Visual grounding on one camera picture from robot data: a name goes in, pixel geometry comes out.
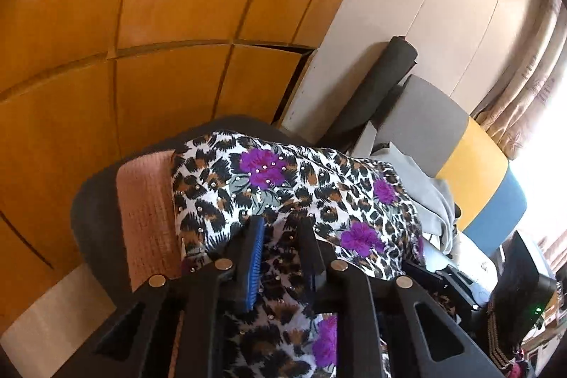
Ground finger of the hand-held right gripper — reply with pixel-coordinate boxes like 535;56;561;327
402;262;444;292
436;265;483;310

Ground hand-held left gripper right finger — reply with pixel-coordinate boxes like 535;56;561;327
294;218;506;378

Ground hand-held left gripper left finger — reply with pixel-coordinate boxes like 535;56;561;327
86;214;266;378

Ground leopard print purple-flower garment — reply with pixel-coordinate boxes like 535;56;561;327
170;131;448;378

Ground white printed pillow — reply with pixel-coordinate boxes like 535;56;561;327
425;236;499;294

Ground light grey garment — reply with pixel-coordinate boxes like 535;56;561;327
370;143;461;255

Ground grey yellow blue sofa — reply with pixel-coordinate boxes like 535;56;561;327
350;74;526;259

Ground folded pink sweater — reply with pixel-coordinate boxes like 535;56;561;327
116;151;184;292

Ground beige floral curtain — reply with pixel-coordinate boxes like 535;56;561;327
474;0;567;159

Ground black rolled mat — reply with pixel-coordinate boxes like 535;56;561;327
319;35;418;146

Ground orange wooden wardrobe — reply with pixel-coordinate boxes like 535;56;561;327
0;0;391;317

